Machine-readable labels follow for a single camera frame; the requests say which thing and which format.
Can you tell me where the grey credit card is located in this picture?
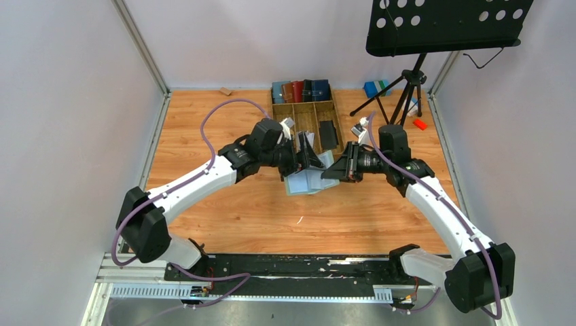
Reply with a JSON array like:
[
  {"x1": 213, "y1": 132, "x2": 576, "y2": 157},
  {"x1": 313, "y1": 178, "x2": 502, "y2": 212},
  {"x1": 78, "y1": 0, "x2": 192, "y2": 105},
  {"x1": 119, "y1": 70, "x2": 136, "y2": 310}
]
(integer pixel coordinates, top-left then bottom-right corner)
[{"x1": 296, "y1": 131, "x2": 314, "y2": 151}]

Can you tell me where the green card holder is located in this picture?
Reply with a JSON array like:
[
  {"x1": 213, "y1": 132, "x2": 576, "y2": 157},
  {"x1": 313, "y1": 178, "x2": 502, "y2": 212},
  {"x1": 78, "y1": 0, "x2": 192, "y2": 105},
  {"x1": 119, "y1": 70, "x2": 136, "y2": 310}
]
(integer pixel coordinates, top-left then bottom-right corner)
[{"x1": 284, "y1": 168, "x2": 340, "y2": 196}]

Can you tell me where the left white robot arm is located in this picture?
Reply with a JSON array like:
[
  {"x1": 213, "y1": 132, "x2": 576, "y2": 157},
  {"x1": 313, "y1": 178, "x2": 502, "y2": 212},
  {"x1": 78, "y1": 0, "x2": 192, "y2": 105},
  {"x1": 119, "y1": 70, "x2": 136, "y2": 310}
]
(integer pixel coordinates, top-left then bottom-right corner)
[{"x1": 116, "y1": 118, "x2": 325, "y2": 269}]

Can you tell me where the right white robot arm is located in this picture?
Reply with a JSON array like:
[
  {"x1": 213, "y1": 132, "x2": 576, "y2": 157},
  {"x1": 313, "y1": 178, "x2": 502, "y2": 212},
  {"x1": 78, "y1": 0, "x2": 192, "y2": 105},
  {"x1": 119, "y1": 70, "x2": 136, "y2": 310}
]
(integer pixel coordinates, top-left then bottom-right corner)
[{"x1": 322, "y1": 123, "x2": 516, "y2": 320}]

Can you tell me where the black card in tray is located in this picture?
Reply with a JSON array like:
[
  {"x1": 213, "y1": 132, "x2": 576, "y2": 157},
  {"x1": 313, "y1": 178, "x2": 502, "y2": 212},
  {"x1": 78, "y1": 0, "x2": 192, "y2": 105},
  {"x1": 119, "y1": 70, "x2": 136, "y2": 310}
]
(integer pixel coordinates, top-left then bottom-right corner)
[{"x1": 319, "y1": 120, "x2": 339, "y2": 151}]

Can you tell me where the wicker tray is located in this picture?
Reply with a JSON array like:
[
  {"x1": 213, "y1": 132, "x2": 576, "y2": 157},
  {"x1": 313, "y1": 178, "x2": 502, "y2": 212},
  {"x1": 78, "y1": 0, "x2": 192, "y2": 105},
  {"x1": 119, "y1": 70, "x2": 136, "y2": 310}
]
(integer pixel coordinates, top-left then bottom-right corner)
[{"x1": 268, "y1": 86, "x2": 345, "y2": 158}]

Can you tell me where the red small block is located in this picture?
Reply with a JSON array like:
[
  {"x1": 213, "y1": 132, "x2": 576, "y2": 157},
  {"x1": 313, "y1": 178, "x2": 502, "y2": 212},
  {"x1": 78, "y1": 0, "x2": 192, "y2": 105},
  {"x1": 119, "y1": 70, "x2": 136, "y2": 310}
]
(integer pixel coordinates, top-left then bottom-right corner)
[{"x1": 413, "y1": 119, "x2": 428, "y2": 130}]

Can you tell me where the white blue small object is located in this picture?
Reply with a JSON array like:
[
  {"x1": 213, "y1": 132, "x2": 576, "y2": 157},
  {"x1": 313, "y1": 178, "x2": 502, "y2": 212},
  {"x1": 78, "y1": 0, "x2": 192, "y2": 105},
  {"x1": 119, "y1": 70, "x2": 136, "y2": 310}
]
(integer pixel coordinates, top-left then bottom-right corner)
[{"x1": 407, "y1": 98, "x2": 418, "y2": 117}]

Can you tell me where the light blue wallet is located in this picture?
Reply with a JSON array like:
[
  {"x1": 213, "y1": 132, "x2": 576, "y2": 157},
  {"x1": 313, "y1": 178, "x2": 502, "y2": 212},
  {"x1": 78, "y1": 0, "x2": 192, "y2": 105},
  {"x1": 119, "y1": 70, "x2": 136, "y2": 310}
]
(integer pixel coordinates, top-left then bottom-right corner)
[{"x1": 272, "y1": 81, "x2": 291, "y2": 104}]

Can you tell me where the black wallet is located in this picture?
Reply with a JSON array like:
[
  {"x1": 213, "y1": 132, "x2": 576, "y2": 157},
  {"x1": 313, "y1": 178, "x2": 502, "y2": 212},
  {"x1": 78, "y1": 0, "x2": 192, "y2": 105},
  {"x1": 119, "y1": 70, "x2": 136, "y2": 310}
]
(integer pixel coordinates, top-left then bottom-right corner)
[{"x1": 302, "y1": 79, "x2": 313, "y2": 103}]

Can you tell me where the small cardboard piece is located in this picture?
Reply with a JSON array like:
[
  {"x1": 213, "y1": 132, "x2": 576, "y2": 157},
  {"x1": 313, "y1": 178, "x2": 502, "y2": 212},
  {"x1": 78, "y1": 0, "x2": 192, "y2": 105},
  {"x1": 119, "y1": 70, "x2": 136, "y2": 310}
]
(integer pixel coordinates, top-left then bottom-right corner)
[{"x1": 219, "y1": 87, "x2": 232, "y2": 96}]

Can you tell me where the dark blue wallet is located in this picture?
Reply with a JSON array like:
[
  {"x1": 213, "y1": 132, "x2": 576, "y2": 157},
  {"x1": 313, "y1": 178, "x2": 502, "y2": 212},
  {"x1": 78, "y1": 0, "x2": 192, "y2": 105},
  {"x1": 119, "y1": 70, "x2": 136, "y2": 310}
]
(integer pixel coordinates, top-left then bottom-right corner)
[{"x1": 312, "y1": 79, "x2": 331, "y2": 101}]

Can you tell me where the brown wallet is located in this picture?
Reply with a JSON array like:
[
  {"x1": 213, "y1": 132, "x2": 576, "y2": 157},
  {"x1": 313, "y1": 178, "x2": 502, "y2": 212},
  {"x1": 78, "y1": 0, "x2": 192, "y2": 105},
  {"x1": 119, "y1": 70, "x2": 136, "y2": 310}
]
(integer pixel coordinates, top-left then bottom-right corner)
[{"x1": 281, "y1": 81, "x2": 294, "y2": 103}]

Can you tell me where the red wallet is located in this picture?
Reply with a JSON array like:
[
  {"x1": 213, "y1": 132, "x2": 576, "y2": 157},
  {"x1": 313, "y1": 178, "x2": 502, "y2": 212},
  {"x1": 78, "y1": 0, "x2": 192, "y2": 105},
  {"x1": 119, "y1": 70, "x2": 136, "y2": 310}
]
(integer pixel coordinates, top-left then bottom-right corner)
[{"x1": 291, "y1": 80, "x2": 304, "y2": 103}]

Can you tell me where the blue green white block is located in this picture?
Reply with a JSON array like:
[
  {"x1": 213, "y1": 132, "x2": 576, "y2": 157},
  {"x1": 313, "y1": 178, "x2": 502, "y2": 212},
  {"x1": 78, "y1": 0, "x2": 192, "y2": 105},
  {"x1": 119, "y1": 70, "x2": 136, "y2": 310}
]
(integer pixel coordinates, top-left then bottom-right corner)
[{"x1": 363, "y1": 79, "x2": 390, "y2": 98}]

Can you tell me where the black music stand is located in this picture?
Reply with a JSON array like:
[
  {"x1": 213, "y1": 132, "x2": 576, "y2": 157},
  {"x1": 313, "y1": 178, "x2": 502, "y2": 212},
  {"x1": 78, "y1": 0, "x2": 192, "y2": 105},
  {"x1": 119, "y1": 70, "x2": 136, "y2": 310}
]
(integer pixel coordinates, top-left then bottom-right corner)
[{"x1": 349, "y1": 0, "x2": 533, "y2": 125}]

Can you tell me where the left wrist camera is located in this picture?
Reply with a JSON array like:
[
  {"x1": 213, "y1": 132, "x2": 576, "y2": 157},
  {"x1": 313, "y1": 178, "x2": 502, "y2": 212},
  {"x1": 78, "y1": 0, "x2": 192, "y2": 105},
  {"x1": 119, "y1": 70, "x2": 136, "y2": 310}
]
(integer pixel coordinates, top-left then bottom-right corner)
[{"x1": 280, "y1": 117, "x2": 295, "y2": 140}]

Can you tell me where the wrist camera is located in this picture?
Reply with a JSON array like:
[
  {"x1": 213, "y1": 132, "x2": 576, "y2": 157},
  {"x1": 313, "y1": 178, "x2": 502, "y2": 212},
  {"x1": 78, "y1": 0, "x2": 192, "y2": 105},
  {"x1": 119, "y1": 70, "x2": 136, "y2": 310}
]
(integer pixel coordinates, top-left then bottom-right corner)
[
  {"x1": 351, "y1": 117, "x2": 371, "y2": 145},
  {"x1": 280, "y1": 117, "x2": 295, "y2": 140}
]

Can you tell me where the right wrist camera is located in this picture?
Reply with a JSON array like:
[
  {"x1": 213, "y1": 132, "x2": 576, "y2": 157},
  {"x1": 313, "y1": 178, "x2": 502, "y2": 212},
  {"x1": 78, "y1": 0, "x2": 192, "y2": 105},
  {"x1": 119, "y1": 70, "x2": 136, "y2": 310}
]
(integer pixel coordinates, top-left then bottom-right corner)
[{"x1": 351, "y1": 117, "x2": 371, "y2": 145}]

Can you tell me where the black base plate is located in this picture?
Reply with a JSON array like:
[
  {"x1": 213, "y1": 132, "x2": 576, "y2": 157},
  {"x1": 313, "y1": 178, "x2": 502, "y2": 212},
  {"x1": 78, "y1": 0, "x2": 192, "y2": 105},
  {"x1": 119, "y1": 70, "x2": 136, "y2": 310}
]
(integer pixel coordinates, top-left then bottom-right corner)
[{"x1": 188, "y1": 253, "x2": 430, "y2": 298}]

